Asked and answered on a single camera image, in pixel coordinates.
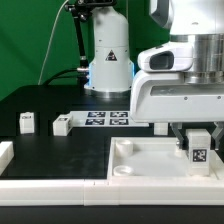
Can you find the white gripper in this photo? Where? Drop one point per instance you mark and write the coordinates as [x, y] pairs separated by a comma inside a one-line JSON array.
[[165, 98]]

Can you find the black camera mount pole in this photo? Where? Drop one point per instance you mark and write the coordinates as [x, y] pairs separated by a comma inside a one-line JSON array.
[[81, 11]]

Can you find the white tag sheet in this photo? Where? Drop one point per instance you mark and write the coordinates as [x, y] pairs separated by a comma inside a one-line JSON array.
[[103, 119]]

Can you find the white U-shaped fence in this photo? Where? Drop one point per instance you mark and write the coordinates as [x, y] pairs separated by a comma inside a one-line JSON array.
[[113, 191]]

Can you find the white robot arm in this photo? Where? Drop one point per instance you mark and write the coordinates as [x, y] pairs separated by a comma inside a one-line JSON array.
[[181, 74]]

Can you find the white square tabletop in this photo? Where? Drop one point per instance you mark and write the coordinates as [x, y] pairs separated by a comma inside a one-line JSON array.
[[153, 157]]

